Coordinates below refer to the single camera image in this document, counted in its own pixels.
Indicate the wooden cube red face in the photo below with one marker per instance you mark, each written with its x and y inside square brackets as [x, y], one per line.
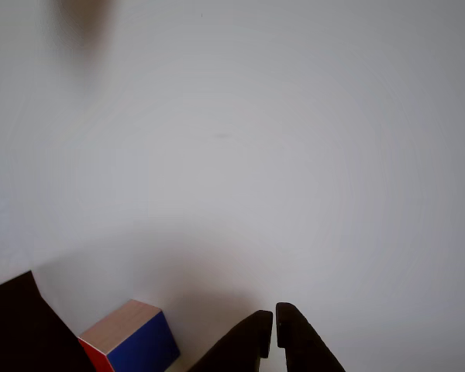
[139, 341]

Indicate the black box-shaped object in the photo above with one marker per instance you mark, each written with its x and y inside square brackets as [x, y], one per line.
[19, 333]

